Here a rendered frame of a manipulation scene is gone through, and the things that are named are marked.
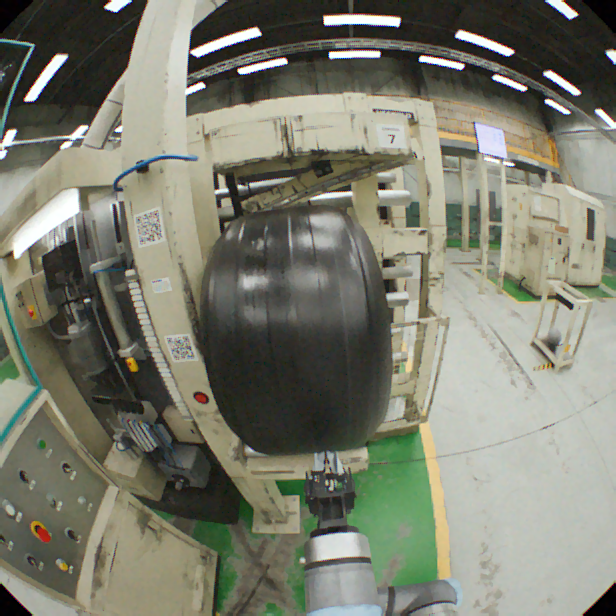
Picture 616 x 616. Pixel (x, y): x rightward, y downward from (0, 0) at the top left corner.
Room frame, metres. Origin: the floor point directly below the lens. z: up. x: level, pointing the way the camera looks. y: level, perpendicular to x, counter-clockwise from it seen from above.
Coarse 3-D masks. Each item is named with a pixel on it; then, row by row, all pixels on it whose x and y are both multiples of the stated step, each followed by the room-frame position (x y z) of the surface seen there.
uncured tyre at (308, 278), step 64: (256, 256) 0.38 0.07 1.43; (320, 256) 0.37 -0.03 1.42; (256, 320) 0.32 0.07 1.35; (320, 320) 0.31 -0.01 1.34; (384, 320) 0.33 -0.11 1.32; (256, 384) 0.28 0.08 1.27; (320, 384) 0.28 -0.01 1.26; (384, 384) 0.30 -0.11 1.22; (256, 448) 0.29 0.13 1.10; (320, 448) 0.29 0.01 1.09
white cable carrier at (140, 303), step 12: (144, 300) 0.54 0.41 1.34; (144, 312) 0.50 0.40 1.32; (144, 324) 0.50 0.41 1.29; (156, 336) 0.50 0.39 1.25; (156, 348) 0.50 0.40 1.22; (156, 360) 0.50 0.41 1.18; (168, 372) 0.50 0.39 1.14; (168, 384) 0.50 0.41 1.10; (180, 396) 0.50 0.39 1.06; (180, 408) 0.50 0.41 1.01; (192, 420) 0.50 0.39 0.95
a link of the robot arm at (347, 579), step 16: (320, 560) 0.05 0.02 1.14; (336, 560) 0.05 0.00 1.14; (352, 560) 0.05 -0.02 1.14; (368, 560) 0.05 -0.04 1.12; (320, 576) 0.03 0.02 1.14; (336, 576) 0.02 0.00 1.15; (352, 576) 0.02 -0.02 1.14; (368, 576) 0.02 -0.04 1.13; (320, 592) 0.00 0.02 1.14; (336, 592) 0.00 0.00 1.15; (352, 592) 0.00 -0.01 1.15; (368, 592) -0.01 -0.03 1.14; (320, 608) -0.02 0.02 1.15; (336, 608) -0.03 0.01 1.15; (352, 608) -0.03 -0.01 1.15; (368, 608) -0.03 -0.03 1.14
